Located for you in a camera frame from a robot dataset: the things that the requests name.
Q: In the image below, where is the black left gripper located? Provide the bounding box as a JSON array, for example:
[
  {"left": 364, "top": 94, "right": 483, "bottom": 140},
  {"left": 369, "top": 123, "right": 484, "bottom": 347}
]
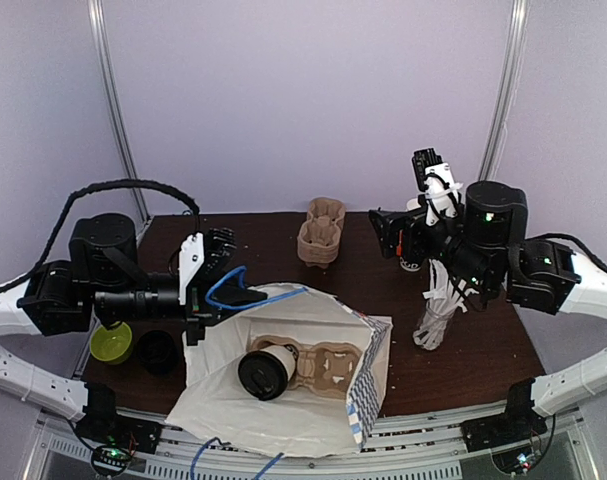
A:
[{"left": 90, "top": 272, "right": 267, "bottom": 346}]

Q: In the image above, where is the single white paper cup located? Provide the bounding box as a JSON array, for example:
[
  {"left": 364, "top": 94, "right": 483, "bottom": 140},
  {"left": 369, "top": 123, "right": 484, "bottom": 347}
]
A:
[{"left": 237, "top": 345, "right": 298, "bottom": 401}]

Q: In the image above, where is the black plastic cup lid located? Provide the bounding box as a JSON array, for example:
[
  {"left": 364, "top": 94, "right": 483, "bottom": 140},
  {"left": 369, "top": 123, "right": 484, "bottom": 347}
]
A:
[{"left": 237, "top": 351, "right": 289, "bottom": 401}]

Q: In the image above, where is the stack of black cup lids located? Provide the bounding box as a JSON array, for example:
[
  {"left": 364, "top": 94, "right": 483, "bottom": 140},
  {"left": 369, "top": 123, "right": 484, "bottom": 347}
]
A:
[{"left": 135, "top": 330, "right": 179, "bottom": 376}]

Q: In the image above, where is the blue checkered paper bag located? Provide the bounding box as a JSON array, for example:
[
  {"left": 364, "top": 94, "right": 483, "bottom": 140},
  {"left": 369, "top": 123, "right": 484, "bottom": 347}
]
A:
[{"left": 166, "top": 267, "right": 393, "bottom": 459}]

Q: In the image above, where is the single brown pulp cup carrier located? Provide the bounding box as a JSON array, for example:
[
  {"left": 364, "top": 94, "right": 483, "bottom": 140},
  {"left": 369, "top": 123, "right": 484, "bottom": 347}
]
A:
[{"left": 246, "top": 335, "right": 362, "bottom": 399}]

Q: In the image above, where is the stack of paper cups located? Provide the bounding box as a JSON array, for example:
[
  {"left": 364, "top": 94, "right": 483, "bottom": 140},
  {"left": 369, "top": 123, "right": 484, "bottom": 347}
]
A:
[{"left": 397, "top": 197, "right": 424, "bottom": 272}]

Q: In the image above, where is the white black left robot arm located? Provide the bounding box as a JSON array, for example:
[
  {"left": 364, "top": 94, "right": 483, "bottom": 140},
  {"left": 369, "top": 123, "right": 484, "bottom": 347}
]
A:
[{"left": 0, "top": 213, "right": 268, "bottom": 444}]

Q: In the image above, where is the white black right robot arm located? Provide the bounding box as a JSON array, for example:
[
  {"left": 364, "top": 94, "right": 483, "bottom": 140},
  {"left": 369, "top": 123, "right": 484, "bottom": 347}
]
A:
[{"left": 368, "top": 179, "right": 607, "bottom": 320}]

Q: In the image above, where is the glass of wrapped straws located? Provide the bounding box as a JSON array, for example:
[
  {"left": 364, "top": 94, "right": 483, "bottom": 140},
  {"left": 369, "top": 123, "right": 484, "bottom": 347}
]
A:
[{"left": 412, "top": 260, "right": 469, "bottom": 351}]

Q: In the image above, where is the brown pulp cup carrier stack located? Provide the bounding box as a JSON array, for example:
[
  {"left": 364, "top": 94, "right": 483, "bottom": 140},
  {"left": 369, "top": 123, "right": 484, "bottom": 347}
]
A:
[{"left": 297, "top": 197, "right": 346, "bottom": 269}]

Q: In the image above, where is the green bowl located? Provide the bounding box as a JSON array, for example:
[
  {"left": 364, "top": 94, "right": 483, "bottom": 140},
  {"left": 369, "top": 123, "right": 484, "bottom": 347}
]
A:
[{"left": 90, "top": 322, "right": 134, "bottom": 365}]

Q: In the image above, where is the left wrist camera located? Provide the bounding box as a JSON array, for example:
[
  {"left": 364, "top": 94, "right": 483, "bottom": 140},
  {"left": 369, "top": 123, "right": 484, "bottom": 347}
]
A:
[{"left": 178, "top": 228, "right": 236, "bottom": 306}]

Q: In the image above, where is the right aluminium frame post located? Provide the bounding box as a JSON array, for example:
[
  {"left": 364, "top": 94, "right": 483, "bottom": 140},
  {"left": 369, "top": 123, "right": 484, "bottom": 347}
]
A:
[{"left": 478, "top": 0, "right": 529, "bottom": 181}]

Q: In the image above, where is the aluminium frame post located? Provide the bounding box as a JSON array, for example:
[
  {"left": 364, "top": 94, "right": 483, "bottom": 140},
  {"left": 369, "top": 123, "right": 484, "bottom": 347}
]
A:
[
  {"left": 86, "top": 0, "right": 152, "bottom": 224},
  {"left": 478, "top": 0, "right": 529, "bottom": 181}
]

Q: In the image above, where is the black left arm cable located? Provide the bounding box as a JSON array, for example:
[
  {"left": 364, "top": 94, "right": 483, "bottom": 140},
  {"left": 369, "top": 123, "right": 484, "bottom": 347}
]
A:
[{"left": 0, "top": 178, "right": 202, "bottom": 296}]

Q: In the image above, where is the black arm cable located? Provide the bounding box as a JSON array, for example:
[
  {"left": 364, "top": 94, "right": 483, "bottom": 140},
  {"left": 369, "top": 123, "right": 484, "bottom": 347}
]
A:
[
  {"left": 0, "top": 178, "right": 202, "bottom": 296},
  {"left": 532, "top": 232, "right": 607, "bottom": 276}
]

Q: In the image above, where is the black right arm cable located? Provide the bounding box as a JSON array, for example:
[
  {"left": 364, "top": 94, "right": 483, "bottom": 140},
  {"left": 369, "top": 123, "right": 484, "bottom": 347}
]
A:
[{"left": 532, "top": 232, "right": 607, "bottom": 276}]

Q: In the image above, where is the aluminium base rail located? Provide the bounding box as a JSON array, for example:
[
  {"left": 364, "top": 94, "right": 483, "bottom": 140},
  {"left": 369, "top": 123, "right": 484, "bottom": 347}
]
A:
[{"left": 32, "top": 392, "right": 584, "bottom": 480}]

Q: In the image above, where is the left aluminium frame post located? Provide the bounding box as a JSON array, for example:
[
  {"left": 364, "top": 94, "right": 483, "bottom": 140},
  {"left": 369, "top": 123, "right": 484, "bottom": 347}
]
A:
[{"left": 86, "top": 0, "right": 152, "bottom": 224}]

